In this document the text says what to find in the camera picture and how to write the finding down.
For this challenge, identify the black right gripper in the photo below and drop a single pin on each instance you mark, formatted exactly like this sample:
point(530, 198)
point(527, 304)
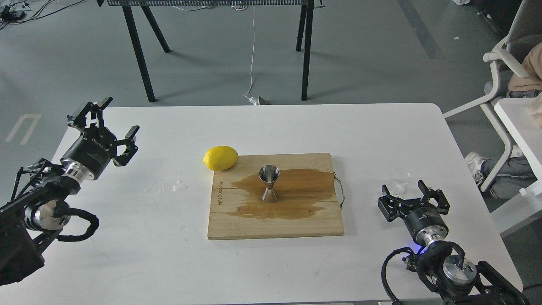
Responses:
point(424, 224)

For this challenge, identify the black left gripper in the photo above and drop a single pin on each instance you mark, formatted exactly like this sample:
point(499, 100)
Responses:
point(92, 150)

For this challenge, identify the small clear glass cup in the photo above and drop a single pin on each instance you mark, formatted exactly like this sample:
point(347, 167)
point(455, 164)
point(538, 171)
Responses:
point(398, 180)

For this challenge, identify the steel double jigger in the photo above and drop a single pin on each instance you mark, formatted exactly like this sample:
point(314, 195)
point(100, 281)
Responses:
point(269, 174)

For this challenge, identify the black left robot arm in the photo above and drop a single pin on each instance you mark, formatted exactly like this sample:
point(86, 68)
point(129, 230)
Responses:
point(38, 214)

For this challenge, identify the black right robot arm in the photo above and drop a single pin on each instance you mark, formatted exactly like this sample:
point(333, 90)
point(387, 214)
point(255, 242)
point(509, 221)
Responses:
point(442, 265)

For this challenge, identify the seated person in beige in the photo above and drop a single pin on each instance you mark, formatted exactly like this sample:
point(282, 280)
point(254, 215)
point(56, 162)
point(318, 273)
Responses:
point(516, 173)

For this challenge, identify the wooden cutting board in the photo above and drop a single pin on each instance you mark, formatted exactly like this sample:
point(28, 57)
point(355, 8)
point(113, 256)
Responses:
point(306, 206)

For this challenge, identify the yellow lemon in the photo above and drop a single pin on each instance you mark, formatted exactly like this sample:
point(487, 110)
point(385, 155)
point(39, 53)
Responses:
point(220, 158)

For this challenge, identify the white side table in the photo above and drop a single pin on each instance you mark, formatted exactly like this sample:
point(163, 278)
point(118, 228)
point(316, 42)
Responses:
point(526, 206)

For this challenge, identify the white power adapter on floor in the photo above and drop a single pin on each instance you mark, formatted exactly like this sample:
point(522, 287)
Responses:
point(258, 101)

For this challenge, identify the white office chair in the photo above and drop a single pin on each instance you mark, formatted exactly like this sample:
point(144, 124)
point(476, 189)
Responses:
point(505, 61)

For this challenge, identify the black metal table frame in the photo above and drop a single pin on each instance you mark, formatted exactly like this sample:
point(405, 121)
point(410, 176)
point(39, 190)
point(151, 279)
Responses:
point(181, 46)

